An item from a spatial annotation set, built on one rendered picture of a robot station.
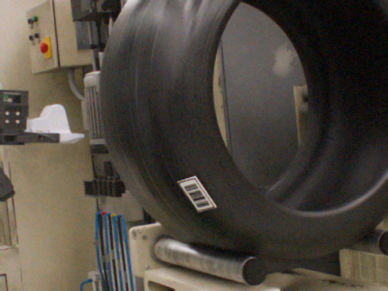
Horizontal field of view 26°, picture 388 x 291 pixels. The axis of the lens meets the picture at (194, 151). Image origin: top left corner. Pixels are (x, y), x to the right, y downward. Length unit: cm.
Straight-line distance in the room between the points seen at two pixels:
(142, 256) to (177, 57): 50
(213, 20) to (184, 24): 4
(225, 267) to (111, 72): 38
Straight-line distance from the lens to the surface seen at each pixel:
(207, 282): 146
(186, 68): 125
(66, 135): 128
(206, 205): 127
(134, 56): 132
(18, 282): 191
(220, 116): 172
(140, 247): 162
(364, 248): 153
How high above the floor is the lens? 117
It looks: 3 degrees down
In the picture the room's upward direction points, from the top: 6 degrees counter-clockwise
